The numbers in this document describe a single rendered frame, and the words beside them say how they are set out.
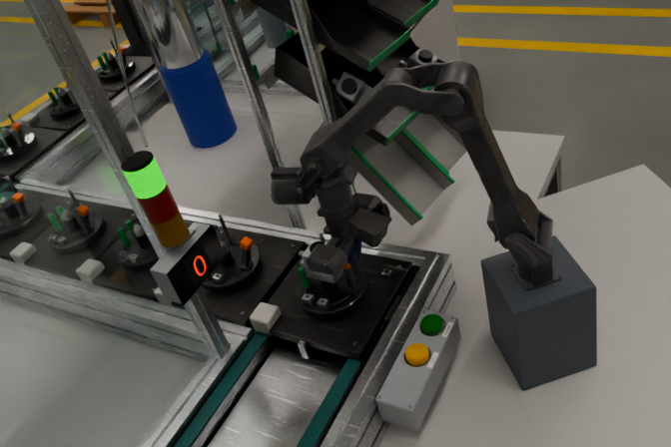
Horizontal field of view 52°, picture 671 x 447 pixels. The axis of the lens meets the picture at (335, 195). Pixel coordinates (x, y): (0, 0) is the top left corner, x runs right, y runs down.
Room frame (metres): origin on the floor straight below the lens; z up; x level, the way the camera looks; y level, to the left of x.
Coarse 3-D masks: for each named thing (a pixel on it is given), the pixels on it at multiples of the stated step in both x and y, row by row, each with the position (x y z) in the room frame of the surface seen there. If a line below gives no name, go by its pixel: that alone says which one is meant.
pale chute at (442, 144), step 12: (420, 120) 1.32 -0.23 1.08; (432, 120) 1.33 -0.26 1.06; (408, 132) 1.24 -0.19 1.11; (420, 132) 1.30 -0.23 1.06; (432, 132) 1.30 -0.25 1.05; (444, 132) 1.31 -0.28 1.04; (456, 132) 1.30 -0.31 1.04; (420, 144) 1.23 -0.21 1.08; (432, 144) 1.28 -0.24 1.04; (444, 144) 1.28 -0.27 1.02; (456, 144) 1.29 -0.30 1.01; (432, 156) 1.21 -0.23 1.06; (444, 156) 1.26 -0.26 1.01; (456, 156) 1.26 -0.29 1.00; (444, 168) 1.19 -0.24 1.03
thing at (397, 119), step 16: (288, 48) 1.29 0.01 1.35; (288, 64) 1.24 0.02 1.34; (304, 64) 1.21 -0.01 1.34; (336, 64) 1.31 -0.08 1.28; (352, 64) 1.29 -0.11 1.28; (288, 80) 1.25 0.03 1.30; (304, 80) 1.22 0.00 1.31; (368, 80) 1.26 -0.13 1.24; (336, 96) 1.16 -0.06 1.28; (336, 112) 1.17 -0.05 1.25; (400, 112) 1.18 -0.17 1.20; (416, 112) 1.16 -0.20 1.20; (384, 128) 1.14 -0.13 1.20; (400, 128) 1.12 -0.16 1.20; (384, 144) 1.09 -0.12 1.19
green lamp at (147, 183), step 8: (144, 168) 0.88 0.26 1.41; (152, 168) 0.88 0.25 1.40; (128, 176) 0.88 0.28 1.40; (136, 176) 0.87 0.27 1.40; (144, 176) 0.88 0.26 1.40; (152, 176) 0.88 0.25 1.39; (160, 176) 0.89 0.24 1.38; (136, 184) 0.88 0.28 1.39; (144, 184) 0.87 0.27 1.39; (152, 184) 0.88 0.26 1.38; (160, 184) 0.89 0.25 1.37; (136, 192) 0.88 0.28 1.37; (144, 192) 0.87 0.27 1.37; (152, 192) 0.88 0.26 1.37; (160, 192) 0.88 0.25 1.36
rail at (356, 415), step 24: (432, 264) 0.99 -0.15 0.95; (408, 288) 0.94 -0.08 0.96; (432, 288) 0.92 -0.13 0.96; (408, 312) 0.89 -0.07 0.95; (384, 336) 0.84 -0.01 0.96; (384, 360) 0.79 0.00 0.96; (360, 384) 0.75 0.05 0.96; (360, 408) 0.71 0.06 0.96; (336, 432) 0.67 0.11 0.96; (360, 432) 0.67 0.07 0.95; (384, 432) 0.72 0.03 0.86
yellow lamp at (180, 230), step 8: (176, 216) 0.89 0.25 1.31; (152, 224) 0.88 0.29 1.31; (160, 224) 0.87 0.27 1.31; (168, 224) 0.88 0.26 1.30; (176, 224) 0.88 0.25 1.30; (184, 224) 0.89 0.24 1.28; (160, 232) 0.88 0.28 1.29; (168, 232) 0.87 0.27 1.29; (176, 232) 0.88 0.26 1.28; (184, 232) 0.89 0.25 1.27; (160, 240) 0.88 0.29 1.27; (168, 240) 0.87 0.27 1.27; (176, 240) 0.88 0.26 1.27; (184, 240) 0.88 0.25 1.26
